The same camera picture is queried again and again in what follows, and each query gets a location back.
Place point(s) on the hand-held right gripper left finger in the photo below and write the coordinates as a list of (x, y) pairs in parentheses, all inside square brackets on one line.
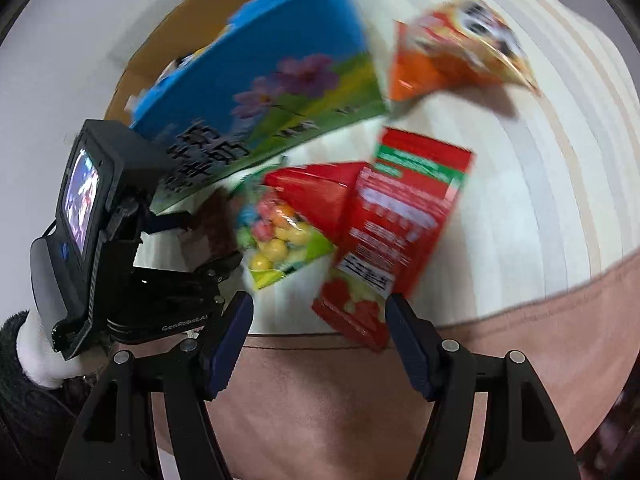
[(232, 340)]

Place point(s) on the person's left hand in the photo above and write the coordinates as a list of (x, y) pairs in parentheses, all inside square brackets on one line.
[(37, 355)]

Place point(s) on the colourful candy ball bag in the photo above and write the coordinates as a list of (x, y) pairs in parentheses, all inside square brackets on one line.
[(277, 245)]

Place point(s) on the cat print striped blanket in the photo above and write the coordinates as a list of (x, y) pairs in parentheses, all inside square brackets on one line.
[(525, 210)]

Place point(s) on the red triangular snack packet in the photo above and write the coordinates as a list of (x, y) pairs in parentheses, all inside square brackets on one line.
[(315, 195)]

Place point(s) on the brown snack packet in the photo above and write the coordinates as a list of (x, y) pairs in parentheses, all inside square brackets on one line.
[(220, 225)]

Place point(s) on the person's left forearm black sleeve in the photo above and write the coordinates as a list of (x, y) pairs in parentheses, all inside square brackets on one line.
[(25, 420)]

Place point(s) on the red rectangular snack packet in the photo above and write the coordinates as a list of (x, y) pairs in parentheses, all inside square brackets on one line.
[(395, 220)]

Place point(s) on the orange panda snack packet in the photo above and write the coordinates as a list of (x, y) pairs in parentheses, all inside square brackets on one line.
[(450, 55)]

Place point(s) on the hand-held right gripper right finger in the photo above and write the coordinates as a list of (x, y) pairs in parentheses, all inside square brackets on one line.
[(407, 345)]

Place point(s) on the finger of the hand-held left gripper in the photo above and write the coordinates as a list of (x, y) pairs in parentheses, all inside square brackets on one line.
[(220, 263), (170, 221)]

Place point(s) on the blue printed cardboard box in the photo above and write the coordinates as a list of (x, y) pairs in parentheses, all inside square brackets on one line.
[(280, 85)]

